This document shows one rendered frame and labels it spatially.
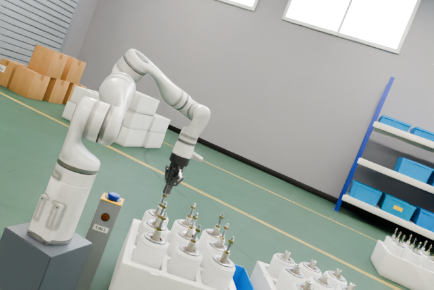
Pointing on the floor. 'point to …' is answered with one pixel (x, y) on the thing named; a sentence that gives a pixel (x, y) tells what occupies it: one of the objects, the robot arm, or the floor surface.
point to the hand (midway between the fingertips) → (167, 189)
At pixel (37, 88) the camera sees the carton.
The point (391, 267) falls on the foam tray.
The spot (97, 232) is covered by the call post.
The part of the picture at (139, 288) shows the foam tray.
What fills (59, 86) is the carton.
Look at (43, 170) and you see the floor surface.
